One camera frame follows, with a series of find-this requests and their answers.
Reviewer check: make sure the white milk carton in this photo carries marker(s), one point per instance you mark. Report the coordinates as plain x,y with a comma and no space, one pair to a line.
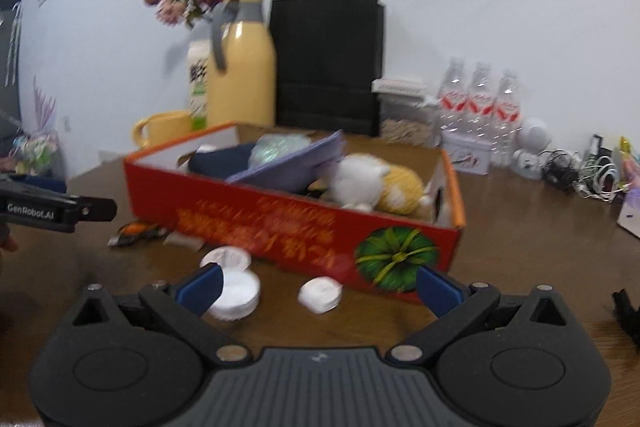
198,82

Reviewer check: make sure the purple flower wall sticker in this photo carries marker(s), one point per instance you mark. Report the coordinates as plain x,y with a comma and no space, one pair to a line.
45,107

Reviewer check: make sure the person's left hand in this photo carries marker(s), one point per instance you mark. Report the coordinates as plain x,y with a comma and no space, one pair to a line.
7,243

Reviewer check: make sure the dark door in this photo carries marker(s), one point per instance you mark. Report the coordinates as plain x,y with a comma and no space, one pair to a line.
9,57

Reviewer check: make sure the red cardboard box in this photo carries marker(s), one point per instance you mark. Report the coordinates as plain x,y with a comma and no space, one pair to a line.
225,217

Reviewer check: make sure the purple tissue pack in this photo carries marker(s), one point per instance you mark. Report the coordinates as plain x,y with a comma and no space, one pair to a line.
631,217

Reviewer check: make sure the purple woven cloth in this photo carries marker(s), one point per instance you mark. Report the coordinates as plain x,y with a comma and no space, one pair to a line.
295,172

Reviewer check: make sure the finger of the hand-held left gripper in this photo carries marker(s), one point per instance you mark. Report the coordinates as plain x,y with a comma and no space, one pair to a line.
45,183
97,210

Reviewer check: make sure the orange snack wrapper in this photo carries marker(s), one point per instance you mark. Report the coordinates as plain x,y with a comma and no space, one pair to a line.
132,232

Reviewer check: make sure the yellow green snack packet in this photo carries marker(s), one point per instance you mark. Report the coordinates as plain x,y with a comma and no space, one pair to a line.
631,162

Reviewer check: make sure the white flat box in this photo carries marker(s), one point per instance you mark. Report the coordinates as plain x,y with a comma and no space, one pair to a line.
398,85

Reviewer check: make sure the white and yellow alpaca plush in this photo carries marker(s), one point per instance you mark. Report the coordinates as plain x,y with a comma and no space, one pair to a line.
360,179

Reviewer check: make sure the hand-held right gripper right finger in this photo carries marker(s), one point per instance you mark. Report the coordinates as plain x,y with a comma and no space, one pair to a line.
440,289

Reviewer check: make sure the clear seed container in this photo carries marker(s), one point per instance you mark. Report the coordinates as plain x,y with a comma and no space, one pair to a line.
405,122

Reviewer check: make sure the metal storage rack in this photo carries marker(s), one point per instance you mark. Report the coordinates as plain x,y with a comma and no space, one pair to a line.
37,152

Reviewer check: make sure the wide white threaded cap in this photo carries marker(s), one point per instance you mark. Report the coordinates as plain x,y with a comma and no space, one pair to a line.
234,294

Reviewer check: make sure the black paper bag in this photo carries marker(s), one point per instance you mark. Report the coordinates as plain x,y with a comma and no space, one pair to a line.
325,57

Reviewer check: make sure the yellow thermos jug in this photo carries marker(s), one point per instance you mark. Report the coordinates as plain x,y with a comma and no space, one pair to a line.
242,72

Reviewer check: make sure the black charger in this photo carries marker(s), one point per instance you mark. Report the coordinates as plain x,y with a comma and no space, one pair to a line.
597,147

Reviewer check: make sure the black cloth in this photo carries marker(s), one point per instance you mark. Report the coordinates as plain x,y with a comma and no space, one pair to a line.
627,312

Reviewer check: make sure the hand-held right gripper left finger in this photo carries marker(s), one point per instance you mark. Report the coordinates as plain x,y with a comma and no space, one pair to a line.
202,289

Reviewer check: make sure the white robot figure speaker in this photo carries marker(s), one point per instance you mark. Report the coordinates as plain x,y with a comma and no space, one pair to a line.
532,139

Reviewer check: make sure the clear water bottle red label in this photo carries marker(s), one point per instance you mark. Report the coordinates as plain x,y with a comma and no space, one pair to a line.
507,112
480,102
451,97

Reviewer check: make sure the clear plastic bag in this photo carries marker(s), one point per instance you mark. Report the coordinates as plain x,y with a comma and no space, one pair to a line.
275,149

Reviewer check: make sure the yellow mug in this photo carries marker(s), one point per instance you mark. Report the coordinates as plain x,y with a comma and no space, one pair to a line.
167,129

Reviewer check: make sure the small printed metal tin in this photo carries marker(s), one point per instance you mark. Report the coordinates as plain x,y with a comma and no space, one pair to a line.
466,155

